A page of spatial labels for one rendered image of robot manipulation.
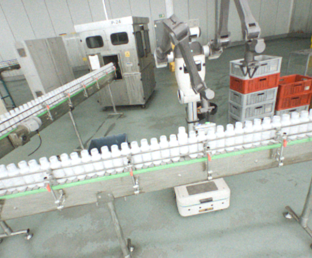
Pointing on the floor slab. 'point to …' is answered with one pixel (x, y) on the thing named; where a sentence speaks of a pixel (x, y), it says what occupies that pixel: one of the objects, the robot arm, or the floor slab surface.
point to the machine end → (144, 45)
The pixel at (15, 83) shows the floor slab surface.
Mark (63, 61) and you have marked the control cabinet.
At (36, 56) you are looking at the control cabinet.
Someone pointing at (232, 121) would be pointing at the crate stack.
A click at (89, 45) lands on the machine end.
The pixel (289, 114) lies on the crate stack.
